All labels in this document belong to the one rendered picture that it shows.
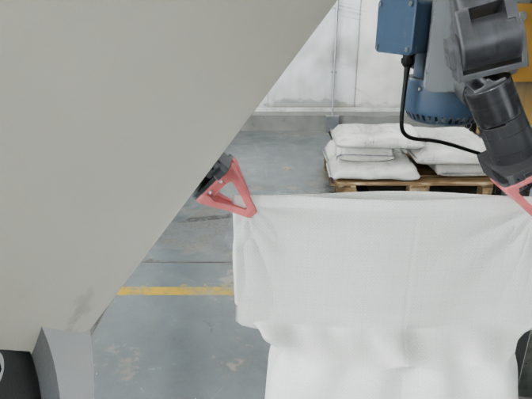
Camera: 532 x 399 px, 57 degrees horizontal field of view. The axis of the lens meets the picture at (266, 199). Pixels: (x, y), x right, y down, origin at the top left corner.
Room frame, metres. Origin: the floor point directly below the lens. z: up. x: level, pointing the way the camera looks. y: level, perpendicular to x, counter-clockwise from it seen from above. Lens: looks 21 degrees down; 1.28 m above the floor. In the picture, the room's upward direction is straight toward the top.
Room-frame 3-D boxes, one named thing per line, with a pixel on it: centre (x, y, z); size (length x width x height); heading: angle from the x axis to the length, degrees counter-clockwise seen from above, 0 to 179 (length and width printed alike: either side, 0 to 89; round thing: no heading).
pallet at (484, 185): (3.74, -1.11, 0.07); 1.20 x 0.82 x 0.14; 90
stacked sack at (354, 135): (3.53, -0.82, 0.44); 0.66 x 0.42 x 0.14; 86
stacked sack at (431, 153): (3.52, -1.40, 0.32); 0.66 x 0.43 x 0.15; 87
